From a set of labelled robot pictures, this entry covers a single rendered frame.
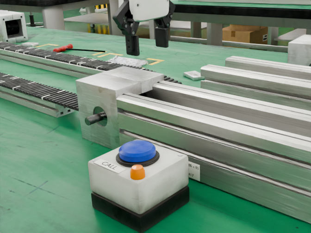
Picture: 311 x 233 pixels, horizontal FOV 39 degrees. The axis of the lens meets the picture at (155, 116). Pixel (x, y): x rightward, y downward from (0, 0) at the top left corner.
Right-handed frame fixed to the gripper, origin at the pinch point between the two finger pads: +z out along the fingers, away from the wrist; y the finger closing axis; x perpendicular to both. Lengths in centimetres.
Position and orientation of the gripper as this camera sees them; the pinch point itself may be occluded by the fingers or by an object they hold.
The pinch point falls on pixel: (147, 45)
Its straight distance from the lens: 89.4
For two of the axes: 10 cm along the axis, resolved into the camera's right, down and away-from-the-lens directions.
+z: 0.5, 9.3, 3.6
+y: -6.8, 2.9, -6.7
